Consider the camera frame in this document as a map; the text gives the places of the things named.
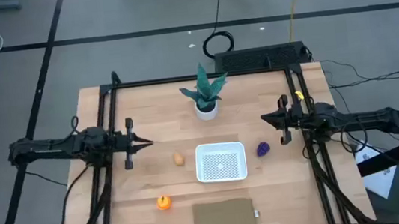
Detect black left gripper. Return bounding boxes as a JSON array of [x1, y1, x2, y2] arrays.
[[111, 115, 157, 172]]

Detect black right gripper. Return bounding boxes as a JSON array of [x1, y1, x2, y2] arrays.
[[258, 92, 308, 147]]

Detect purple toy grapes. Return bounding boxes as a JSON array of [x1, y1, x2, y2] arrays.
[[255, 140, 272, 158]]

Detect tan toy potato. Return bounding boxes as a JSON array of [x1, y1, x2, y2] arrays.
[[172, 151, 186, 168]]

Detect orange toy fruit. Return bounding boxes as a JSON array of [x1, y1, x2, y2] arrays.
[[156, 194, 173, 211]]

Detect white perforated plastic basket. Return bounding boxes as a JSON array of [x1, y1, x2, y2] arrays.
[[192, 139, 249, 185]]

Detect black perforated computer case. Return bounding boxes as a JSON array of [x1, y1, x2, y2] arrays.
[[212, 40, 311, 76]]

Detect green plant in white pot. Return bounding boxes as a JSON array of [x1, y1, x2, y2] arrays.
[[175, 59, 234, 124]]

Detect folded olive cloth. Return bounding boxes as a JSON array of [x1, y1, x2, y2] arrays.
[[190, 195, 261, 224]]

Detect white printed paper sheet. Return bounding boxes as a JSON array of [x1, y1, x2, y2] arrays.
[[353, 140, 399, 202]]

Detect black beam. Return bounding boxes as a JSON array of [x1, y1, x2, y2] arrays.
[[355, 137, 399, 178]]

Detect black metal rig frame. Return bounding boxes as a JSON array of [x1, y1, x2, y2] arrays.
[[39, 43, 377, 224]]

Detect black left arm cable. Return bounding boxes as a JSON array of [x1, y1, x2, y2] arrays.
[[69, 115, 82, 137]]

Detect long black table cable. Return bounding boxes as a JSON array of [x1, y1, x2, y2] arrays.
[[52, 163, 99, 224]]

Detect black cable with coil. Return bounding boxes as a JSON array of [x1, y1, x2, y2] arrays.
[[197, 0, 236, 61]]

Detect thin black floor cables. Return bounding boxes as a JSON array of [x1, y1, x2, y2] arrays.
[[320, 51, 399, 91]]

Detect yellow hanging cable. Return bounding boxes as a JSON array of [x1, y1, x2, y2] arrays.
[[283, 0, 313, 43]]

